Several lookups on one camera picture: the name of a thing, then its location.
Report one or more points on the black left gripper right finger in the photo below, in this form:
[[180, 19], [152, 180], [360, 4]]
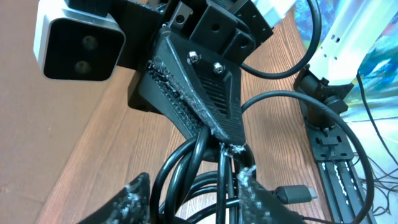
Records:
[[257, 205]]

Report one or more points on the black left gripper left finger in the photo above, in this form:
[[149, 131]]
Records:
[[129, 206]]

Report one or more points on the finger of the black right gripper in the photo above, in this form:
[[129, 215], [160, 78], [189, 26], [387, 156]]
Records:
[[208, 83], [151, 91]]

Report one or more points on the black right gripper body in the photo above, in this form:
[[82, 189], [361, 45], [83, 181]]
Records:
[[233, 29]]

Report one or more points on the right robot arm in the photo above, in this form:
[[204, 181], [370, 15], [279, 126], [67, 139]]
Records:
[[329, 61]]

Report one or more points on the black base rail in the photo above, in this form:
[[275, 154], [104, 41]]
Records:
[[333, 155]]

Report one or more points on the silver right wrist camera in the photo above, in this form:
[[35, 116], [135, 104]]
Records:
[[71, 45]]

